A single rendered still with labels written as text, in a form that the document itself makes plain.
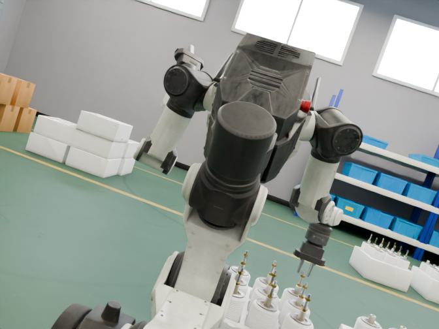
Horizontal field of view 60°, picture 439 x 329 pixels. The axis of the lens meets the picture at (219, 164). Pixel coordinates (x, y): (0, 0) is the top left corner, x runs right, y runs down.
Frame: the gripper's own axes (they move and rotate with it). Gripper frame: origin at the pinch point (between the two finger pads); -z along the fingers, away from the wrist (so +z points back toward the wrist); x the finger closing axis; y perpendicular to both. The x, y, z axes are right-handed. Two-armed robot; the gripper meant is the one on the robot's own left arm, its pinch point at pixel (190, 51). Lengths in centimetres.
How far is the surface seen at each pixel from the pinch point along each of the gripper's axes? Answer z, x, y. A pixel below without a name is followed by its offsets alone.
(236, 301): 88, 33, -6
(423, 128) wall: -265, 483, -121
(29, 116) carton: -155, -33, -342
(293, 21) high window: -407, 264, -182
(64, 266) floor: 72, -8, -74
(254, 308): 89, 39, -4
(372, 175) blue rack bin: -167, 398, -170
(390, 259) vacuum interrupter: 8, 255, -80
